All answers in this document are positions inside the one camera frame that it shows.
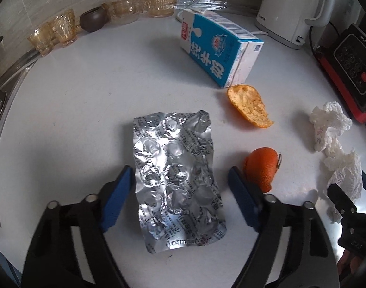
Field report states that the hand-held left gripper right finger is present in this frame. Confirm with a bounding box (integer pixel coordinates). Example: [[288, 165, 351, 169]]
[[228, 166, 342, 288]]

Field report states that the clear glass teapot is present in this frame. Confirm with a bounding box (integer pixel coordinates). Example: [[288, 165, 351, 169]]
[[102, 0, 150, 25]]

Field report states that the blue and white milk carton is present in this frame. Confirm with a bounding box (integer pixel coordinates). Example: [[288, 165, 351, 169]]
[[179, 9, 265, 88]]

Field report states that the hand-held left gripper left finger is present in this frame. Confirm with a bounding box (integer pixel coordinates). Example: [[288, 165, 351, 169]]
[[21, 165, 135, 288]]

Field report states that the person's right hand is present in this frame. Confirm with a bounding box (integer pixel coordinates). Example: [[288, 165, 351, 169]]
[[336, 247, 364, 281]]

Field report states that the silver foil blister pack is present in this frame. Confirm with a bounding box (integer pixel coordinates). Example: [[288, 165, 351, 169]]
[[132, 110, 227, 255]]

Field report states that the black power cable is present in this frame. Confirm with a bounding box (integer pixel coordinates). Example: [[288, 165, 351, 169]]
[[307, 21, 346, 56]]

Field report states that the white electric kettle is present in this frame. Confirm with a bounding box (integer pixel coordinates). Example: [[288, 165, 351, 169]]
[[255, 0, 330, 50]]

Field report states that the amber glass cup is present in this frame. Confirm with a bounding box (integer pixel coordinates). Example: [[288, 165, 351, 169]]
[[52, 8, 80, 47], [27, 25, 56, 57]]

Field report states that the white tissue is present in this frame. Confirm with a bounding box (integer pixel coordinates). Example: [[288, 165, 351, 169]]
[[310, 101, 353, 152], [323, 148, 364, 224]]

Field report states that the brown clay cup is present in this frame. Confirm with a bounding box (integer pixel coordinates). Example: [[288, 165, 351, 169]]
[[79, 7, 109, 33]]

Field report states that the white power cable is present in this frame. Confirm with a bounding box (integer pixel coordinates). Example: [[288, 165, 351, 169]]
[[174, 0, 279, 36]]

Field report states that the red and black blender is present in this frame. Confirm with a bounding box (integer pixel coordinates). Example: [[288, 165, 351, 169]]
[[313, 15, 366, 123]]

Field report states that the open orange peel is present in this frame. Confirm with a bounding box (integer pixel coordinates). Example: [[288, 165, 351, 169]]
[[227, 84, 274, 129]]

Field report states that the ribbed amber glass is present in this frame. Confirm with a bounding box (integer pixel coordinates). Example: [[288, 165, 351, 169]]
[[145, 0, 177, 18]]

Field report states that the small rounded orange peel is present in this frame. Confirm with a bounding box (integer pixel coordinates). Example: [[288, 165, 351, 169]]
[[243, 147, 283, 193]]

